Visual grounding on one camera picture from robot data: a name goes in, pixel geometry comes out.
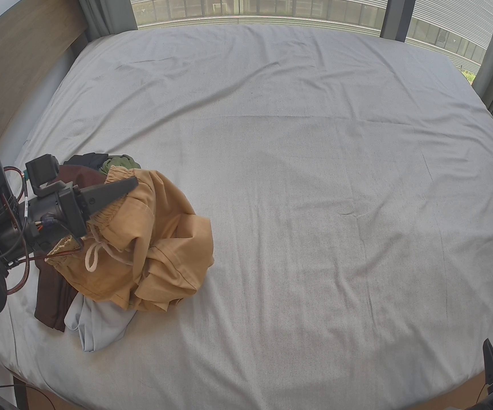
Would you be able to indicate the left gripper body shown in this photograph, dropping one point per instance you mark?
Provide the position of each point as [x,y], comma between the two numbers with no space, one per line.
[54,212]

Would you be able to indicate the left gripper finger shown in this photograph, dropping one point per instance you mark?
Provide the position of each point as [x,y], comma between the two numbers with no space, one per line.
[101,197]

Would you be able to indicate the tan shorts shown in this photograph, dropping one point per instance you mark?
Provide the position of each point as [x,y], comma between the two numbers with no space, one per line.
[156,237]

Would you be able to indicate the bed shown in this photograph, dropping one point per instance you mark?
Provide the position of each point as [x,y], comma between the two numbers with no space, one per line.
[293,165]

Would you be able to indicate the green garment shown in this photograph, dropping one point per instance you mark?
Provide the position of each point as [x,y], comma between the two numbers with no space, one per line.
[120,162]

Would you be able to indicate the dark grey garment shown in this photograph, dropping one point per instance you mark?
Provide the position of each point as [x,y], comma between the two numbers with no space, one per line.
[84,159]

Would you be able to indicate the brown garment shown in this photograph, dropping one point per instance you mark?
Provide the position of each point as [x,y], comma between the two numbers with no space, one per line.
[52,297]

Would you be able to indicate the pale grey garment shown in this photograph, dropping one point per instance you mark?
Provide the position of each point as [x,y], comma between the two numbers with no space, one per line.
[97,327]

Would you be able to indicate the window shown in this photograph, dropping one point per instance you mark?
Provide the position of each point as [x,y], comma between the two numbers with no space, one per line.
[400,2]

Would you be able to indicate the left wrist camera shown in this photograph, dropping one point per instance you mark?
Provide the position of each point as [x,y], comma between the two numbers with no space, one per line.
[41,169]

